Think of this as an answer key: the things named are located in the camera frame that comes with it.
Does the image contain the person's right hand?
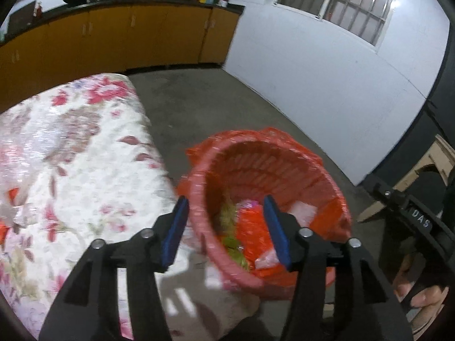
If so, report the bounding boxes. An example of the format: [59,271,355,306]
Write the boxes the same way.
[394,252,449,327]

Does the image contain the floral tablecloth covered table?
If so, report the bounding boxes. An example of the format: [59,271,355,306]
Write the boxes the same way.
[0,73,261,341]

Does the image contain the orange plastic wastebasket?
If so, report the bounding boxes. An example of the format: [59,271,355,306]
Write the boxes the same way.
[178,126,352,301]

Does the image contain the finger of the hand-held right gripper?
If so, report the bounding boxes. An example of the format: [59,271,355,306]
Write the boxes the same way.
[366,178,409,214]

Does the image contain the barred window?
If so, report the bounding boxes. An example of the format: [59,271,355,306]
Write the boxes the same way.
[274,0,402,47]

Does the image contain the wooden lower cabinets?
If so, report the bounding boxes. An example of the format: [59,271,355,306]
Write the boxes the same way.
[0,2,246,114]

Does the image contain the red plastic waste basket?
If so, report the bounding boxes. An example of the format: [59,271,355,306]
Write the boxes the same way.
[177,126,352,301]

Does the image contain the green foil bag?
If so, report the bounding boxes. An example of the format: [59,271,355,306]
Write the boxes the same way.
[217,199,250,271]

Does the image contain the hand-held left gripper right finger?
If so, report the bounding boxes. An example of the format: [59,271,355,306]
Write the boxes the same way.
[263,195,415,341]

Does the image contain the black kitchen countertop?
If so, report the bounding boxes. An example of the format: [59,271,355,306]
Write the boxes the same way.
[0,0,247,47]

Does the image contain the dark wooden cutting board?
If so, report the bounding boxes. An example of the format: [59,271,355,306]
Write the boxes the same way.
[7,6,34,32]

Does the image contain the wooden arched frame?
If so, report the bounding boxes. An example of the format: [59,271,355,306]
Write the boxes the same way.
[357,134,455,223]

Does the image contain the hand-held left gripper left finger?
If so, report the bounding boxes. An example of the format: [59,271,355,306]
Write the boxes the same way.
[38,195,191,341]

